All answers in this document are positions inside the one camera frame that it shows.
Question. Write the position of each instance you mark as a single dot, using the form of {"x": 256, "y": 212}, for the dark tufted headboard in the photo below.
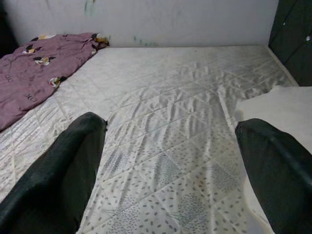
{"x": 292, "y": 36}

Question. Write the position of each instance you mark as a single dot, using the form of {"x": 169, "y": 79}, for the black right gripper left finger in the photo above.
{"x": 56, "y": 182}

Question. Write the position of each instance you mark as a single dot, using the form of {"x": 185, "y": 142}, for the purple cartoon mouse blanket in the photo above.
{"x": 36, "y": 73}

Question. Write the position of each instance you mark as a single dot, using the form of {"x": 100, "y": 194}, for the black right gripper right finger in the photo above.
{"x": 280, "y": 182}

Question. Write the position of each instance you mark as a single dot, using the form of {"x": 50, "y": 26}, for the white quilted mattress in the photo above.
{"x": 170, "y": 109}

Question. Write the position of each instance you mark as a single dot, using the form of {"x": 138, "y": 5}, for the white pillow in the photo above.
{"x": 280, "y": 104}

